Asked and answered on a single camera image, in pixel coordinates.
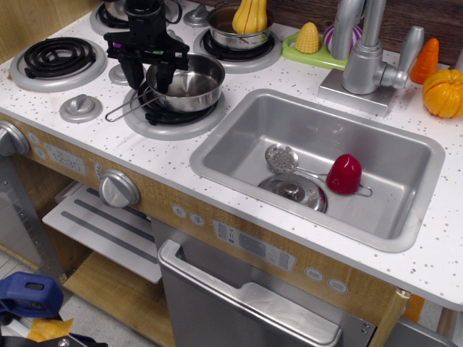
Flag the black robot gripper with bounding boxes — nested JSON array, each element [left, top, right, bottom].
[[103, 1, 190, 93]]

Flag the small steel saucepan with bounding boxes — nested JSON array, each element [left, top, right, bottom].
[[122, 53, 226, 113]]

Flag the grey stove knob middle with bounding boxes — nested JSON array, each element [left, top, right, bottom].
[[109, 64, 129, 86]]

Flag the grey stove knob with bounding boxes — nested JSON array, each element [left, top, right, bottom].
[[59, 94, 103, 124], [183, 4, 209, 27], [109, 64, 129, 86]]

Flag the grey stove knob back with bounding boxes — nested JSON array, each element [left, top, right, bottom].
[[183, 4, 209, 27]]

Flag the grey stove knob front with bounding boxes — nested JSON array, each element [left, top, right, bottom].
[[59, 94, 103, 124]]

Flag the front right black burner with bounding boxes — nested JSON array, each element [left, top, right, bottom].
[[122, 93, 226, 141]]

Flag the black burner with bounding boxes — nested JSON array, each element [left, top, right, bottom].
[[90, 0, 129, 35], [122, 93, 226, 141], [9, 37, 107, 93], [193, 30, 281, 74]]

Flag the back left black burner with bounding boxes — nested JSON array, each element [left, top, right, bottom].
[[90, 0, 129, 35]]

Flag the steel pot on back burner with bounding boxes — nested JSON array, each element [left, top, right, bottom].
[[206, 4, 276, 51]]

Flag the front left black burner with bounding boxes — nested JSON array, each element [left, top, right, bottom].
[[9, 37, 107, 93]]

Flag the back right black burner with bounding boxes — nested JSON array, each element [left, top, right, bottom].
[[193, 30, 281, 74]]

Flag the yellow toy squash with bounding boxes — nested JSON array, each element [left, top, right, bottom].
[[232, 0, 268, 34]]

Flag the silver oven dial centre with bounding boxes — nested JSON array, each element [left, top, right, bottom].
[[98, 169, 140, 208]]

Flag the silver oven dial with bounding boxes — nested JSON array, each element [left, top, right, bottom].
[[0, 120, 30, 157], [98, 169, 140, 208]]

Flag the silver oven dial left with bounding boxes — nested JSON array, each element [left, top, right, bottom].
[[0, 120, 30, 157]]

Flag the steel slotted spoon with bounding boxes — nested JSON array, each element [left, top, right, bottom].
[[265, 144, 373, 197]]

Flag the toy corn cob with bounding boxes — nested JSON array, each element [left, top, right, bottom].
[[295, 22, 320, 54]]

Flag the white oven rack shelf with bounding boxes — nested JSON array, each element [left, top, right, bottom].
[[43, 183, 161, 283]]

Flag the green toy cutting board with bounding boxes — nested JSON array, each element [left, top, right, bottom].
[[281, 33, 348, 71]]

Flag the purple white toy onion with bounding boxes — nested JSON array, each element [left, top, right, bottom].
[[323, 25, 363, 52]]

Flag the steel pot lid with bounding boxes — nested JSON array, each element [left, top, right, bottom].
[[258, 173, 328, 213]]

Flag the grey oven door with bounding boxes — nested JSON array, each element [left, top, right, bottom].
[[1, 157, 63, 280]]

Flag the silver toy faucet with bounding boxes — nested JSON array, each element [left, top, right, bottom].
[[318, 1, 425, 117]]

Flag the red toy pepper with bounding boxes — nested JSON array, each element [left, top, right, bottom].
[[326, 154, 362, 195]]

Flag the silver dishwasher door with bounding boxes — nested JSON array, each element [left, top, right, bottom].
[[158, 239, 376, 346]]

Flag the blue clamp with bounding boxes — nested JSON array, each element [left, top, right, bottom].
[[1, 272, 64, 318]]

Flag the orange toy carrot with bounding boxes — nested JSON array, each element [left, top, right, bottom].
[[409, 38, 440, 84]]

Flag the orange toy pumpkin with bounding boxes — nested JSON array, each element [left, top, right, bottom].
[[422, 69, 462, 119]]

